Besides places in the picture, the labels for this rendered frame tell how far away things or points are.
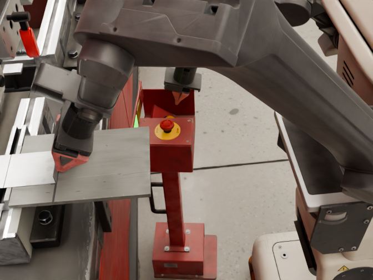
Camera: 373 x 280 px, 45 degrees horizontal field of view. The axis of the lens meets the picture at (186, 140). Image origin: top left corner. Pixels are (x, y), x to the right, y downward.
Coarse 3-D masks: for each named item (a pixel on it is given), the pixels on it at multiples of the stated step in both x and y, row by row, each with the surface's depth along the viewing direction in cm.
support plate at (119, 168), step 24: (24, 144) 94; (48, 144) 94; (96, 144) 93; (120, 144) 93; (144, 144) 92; (72, 168) 89; (96, 168) 89; (120, 168) 88; (144, 168) 88; (24, 192) 85; (48, 192) 85; (72, 192) 85; (96, 192) 84; (120, 192) 84; (144, 192) 84
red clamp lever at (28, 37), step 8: (8, 16) 82; (16, 16) 82; (24, 16) 82; (24, 24) 84; (24, 32) 84; (32, 32) 85; (24, 40) 85; (32, 40) 86; (32, 48) 87; (32, 56) 88
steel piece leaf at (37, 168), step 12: (12, 156) 91; (24, 156) 91; (36, 156) 91; (48, 156) 91; (12, 168) 89; (24, 168) 89; (36, 168) 89; (48, 168) 89; (12, 180) 87; (24, 180) 87; (36, 180) 87; (48, 180) 87
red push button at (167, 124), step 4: (164, 120) 125; (168, 120) 125; (160, 124) 124; (164, 124) 124; (168, 124) 124; (172, 124) 124; (164, 128) 123; (168, 128) 123; (172, 128) 124; (168, 132) 125
